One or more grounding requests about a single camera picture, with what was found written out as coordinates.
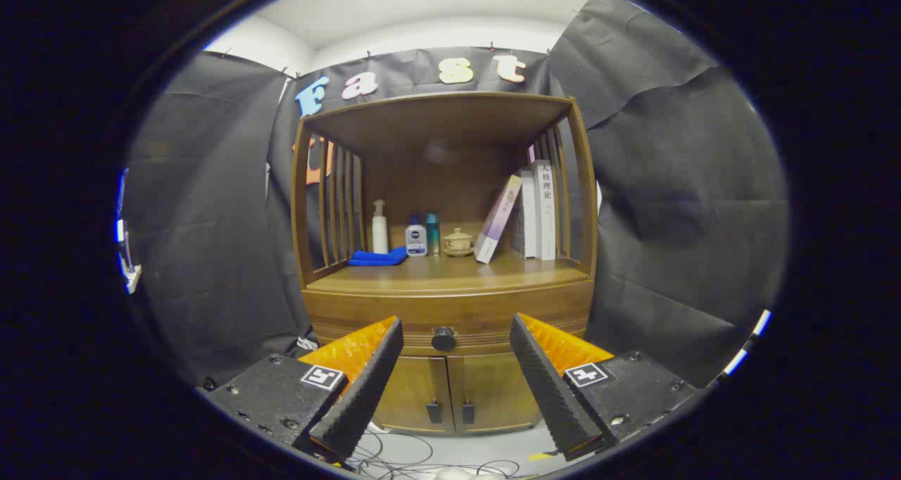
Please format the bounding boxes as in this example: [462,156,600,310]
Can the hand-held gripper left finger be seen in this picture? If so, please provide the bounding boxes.
[201,315,405,463]

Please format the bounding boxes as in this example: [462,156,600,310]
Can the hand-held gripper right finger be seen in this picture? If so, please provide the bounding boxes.
[508,312,698,462]

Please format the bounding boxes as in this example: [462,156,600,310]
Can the wooden drawer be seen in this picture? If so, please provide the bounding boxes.
[303,281,596,358]

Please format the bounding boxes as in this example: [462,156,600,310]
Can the wooden cabinet door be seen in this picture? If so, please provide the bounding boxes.
[447,352,541,435]
[373,355,455,435]

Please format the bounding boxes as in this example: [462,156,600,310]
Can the wooden countertop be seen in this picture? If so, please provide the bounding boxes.
[308,248,588,294]

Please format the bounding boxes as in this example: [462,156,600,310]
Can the wooden cabinet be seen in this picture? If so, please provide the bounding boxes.
[290,91,599,436]

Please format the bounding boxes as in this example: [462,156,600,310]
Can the blue folded cloth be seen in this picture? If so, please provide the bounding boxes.
[348,246,409,267]

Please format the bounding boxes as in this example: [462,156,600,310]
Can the white pump bottle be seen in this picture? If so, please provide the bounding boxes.
[372,199,389,255]

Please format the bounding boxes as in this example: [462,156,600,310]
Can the white bottle with blue cap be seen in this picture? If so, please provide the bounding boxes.
[405,215,429,258]

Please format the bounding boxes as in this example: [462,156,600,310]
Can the dark patterned book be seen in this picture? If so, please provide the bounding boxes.
[510,198,527,257]

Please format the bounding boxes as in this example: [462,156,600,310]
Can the beige lidded teacup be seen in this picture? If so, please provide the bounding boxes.
[443,227,474,258]

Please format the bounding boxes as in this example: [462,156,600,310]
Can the white book with black lettering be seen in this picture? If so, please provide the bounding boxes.
[531,160,557,261]

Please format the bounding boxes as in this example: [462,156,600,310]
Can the purple and white book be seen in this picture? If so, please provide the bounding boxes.
[474,175,524,265]

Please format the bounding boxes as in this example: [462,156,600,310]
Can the plain white book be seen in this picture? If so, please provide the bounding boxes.
[519,170,539,259]

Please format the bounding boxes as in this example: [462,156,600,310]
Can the black floor cables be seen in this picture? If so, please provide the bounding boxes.
[348,427,522,480]

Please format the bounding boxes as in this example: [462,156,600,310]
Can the white frame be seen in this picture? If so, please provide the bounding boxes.
[115,169,143,295]

